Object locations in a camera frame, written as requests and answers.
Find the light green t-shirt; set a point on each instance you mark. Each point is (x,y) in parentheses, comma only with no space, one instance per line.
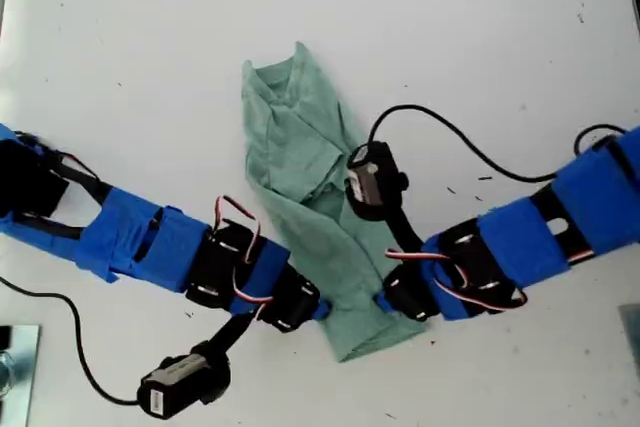
(300,157)

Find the black clamp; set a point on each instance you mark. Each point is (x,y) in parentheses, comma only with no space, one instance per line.
(4,337)

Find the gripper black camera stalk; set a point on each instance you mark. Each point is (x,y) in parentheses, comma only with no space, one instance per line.
(232,332)
(405,232)

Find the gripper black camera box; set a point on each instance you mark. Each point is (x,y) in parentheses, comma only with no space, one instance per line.
(185,379)
(375,182)

